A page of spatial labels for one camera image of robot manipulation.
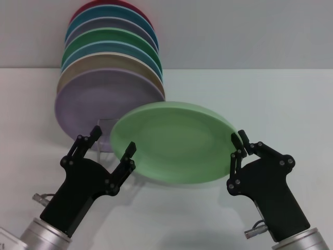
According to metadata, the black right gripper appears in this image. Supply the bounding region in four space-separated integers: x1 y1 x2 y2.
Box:
226 129 312 242

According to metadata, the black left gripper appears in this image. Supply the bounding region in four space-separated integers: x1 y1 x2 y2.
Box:
40 125 137 231

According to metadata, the light green plate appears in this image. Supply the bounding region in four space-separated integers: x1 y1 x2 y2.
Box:
109 101 239 186

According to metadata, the clear acrylic plate rack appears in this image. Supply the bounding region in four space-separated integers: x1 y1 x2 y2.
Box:
96 117 119 164

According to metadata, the lilac plate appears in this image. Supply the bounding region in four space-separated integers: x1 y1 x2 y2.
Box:
54 68 166 152

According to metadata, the tan beige plate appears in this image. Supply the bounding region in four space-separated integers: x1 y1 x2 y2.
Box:
56 51 165 101

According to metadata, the light blue plate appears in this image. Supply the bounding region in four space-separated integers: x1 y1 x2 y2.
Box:
61 40 163 81

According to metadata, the dark green plate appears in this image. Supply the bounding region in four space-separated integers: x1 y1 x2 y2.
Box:
61 27 163 76

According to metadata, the grey purple plate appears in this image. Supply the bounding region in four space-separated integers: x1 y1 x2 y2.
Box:
64 17 160 53

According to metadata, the deep blue plate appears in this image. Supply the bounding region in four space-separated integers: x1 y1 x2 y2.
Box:
65 5 159 50

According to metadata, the dark red plate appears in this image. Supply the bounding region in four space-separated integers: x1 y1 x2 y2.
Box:
69 0 154 29

